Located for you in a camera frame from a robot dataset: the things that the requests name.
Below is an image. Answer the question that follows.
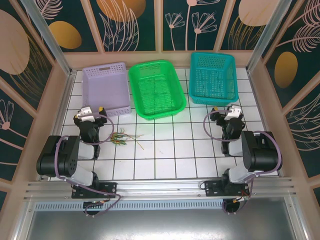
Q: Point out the lilac plastic basket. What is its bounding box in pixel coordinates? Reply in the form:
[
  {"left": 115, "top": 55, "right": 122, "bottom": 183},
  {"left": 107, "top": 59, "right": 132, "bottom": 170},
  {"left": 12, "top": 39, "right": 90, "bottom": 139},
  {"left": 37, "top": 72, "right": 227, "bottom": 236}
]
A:
[{"left": 81, "top": 61, "right": 132, "bottom": 121}]

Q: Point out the teal plastic basket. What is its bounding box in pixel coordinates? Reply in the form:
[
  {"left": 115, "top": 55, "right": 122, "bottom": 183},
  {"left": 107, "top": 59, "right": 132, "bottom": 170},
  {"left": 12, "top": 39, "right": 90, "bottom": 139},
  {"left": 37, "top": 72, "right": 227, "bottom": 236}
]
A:
[{"left": 188, "top": 51, "right": 240, "bottom": 106}]

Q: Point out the green plastic basket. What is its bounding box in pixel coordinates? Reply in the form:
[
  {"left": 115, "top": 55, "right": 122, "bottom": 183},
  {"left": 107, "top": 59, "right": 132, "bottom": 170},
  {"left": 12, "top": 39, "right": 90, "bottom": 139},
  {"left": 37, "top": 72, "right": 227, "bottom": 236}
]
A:
[{"left": 128, "top": 59, "right": 187, "bottom": 121}]

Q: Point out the brushed metal sheet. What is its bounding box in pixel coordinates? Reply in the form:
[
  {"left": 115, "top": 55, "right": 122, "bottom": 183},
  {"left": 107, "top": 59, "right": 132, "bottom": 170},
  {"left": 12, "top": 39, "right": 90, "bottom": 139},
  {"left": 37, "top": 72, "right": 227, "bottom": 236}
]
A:
[{"left": 14, "top": 197, "right": 310, "bottom": 240}]

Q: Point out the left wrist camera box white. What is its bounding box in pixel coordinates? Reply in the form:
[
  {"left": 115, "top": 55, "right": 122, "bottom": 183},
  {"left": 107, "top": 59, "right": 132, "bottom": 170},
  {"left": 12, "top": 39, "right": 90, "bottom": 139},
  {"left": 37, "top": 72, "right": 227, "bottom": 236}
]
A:
[{"left": 75, "top": 106, "right": 98, "bottom": 120}]

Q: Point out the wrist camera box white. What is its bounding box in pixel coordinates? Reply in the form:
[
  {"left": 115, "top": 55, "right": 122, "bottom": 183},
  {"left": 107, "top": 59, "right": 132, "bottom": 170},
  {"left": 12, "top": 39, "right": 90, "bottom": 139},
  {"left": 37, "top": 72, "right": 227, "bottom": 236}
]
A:
[
  {"left": 75, "top": 106, "right": 98, "bottom": 120},
  {"left": 224, "top": 105, "right": 241, "bottom": 120}
]

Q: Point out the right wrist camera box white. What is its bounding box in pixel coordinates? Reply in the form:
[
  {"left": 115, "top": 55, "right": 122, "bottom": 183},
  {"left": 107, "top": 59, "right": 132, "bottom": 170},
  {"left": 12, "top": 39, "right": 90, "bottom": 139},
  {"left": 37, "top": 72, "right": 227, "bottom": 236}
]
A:
[{"left": 224, "top": 105, "right": 241, "bottom": 120}]

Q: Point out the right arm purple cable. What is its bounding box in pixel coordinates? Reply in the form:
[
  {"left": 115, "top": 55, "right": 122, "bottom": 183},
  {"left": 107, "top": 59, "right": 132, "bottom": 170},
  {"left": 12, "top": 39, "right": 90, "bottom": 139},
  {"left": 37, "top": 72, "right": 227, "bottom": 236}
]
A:
[{"left": 202, "top": 109, "right": 284, "bottom": 215}]

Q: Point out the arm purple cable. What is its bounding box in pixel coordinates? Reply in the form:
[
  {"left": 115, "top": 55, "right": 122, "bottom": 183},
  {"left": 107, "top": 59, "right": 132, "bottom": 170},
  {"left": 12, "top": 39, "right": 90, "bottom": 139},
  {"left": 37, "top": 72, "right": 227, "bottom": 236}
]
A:
[
  {"left": 202, "top": 109, "right": 284, "bottom": 215},
  {"left": 54, "top": 113, "right": 123, "bottom": 218}
]

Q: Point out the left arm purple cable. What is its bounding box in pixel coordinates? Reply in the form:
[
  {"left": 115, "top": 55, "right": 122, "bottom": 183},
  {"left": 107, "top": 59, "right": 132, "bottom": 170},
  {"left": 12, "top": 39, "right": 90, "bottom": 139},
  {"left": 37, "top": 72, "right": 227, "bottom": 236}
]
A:
[{"left": 54, "top": 113, "right": 123, "bottom": 218}]

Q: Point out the aluminium side rail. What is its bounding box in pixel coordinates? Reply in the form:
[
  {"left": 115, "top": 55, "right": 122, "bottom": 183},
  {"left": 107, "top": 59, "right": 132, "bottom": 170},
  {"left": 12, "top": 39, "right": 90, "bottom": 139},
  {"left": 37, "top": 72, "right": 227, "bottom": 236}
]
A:
[
  {"left": 246, "top": 70, "right": 285, "bottom": 177},
  {"left": 38, "top": 70, "right": 77, "bottom": 181}
]

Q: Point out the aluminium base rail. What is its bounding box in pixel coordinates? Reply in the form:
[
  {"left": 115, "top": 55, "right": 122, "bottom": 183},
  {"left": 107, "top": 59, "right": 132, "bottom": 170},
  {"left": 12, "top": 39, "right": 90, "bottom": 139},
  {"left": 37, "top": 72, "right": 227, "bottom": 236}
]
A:
[{"left": 23, "top": 176, "right": 298, "bottom": 201}]

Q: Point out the aluminium frame post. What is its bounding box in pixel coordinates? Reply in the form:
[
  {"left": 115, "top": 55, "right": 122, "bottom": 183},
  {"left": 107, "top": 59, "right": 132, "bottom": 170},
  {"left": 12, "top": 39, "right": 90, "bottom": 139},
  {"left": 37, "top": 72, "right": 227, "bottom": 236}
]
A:
[
  {"left": 246, "top": 0, "right": 294, "bottom": 73},
  {"left": 19, "top": 0, "right": 77, "bottom": 77}
]

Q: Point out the perforated grey cable duct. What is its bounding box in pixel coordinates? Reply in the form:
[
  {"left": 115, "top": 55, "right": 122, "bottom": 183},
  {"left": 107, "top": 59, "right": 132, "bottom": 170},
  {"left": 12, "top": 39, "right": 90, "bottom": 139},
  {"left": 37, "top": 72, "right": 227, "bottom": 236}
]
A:
[{"left": 33, "top": 201, "right": 225, "bottom": 211}]

